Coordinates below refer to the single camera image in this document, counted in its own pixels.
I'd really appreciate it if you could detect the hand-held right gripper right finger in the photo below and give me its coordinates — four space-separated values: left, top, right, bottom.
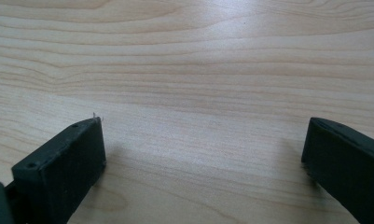
300 117 374 224

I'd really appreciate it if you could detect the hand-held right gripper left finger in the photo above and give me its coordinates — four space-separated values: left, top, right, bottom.
11 117 107 224

